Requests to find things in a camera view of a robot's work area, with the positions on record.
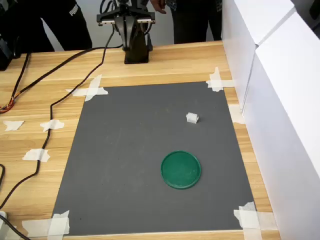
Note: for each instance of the dark grey mat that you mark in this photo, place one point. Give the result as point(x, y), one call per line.
point(140, 160)

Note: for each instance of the small white plastic terminal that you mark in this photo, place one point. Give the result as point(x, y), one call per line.
point(192, 118)

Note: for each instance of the white partition box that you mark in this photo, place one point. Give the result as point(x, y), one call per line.
point(240, 37)
point(287, 125)

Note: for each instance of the person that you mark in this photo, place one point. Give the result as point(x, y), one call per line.
point(50, 27)
point(192, 25)

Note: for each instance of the black device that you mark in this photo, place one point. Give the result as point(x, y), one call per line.
point(6, 55)

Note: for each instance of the round green lid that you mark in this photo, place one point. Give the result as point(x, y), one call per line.
point(180, 170)

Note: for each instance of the white tape patch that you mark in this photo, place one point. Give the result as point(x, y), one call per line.
point(12, 125)
point(236, 115)
point(32, 155)
point(56, 125)

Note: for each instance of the person's hand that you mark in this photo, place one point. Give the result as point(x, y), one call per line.
point(158, 5)

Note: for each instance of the white tape cross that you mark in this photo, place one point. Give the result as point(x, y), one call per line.
point(57, 223)
point(250, 220)
point(216, 83)
point(91, 91)

